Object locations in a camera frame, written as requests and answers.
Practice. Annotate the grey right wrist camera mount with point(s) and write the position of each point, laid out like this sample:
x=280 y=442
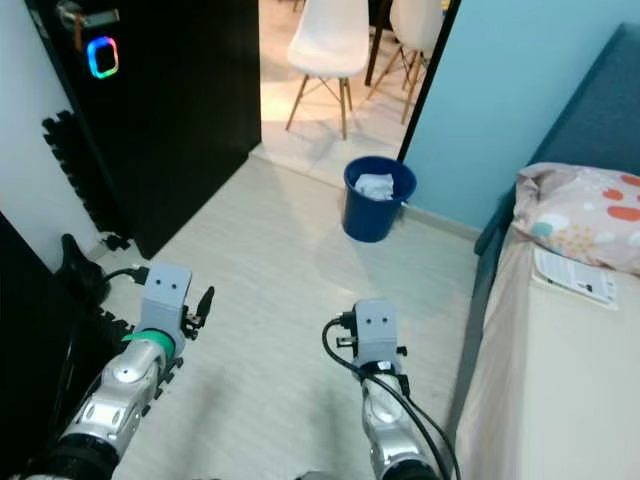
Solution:
x=377 y=330

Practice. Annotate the pink pillow orange print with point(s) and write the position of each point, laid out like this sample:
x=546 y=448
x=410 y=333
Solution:
x=580 y=215

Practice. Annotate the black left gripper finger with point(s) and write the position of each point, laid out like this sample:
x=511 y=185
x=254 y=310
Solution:
x=206 y=302

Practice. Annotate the blue plastic bucket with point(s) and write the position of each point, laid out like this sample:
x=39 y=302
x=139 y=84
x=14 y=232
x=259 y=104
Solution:
x=375 y=220

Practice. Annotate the dark blue bed frame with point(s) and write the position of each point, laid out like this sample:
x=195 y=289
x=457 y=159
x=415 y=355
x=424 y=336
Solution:
x=475 y=320

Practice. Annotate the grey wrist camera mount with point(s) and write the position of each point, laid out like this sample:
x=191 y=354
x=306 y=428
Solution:
x=167 y=295
x=377 y=330

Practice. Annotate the rainbow lit door lock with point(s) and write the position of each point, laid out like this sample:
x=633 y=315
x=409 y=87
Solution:
x=89 y=56

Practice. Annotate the white chair wooden legs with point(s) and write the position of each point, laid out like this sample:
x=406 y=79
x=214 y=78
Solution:
x=415 y=22
x=328 y=40

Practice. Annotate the white crumpled trash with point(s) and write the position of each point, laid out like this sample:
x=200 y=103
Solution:
x=374 y=186

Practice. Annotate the black door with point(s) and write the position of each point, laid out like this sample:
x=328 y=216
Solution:
x=180 y=120

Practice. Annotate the black door frame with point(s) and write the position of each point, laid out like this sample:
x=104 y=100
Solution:
x=428 y=90

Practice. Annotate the teal padded headboard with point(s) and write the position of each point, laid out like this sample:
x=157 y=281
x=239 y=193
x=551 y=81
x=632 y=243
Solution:
x=590 y=110

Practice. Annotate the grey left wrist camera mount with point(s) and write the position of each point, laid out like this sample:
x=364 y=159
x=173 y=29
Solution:
x=167 y=295

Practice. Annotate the cream bed mattress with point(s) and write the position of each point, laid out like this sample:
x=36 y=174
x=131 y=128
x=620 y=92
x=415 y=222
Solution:
x=570 y=400

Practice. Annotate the black cabinet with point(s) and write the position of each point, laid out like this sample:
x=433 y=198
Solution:
x=30 y=350

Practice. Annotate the white blue lettered book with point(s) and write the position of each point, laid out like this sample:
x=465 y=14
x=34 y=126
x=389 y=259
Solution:
x=575 y=278

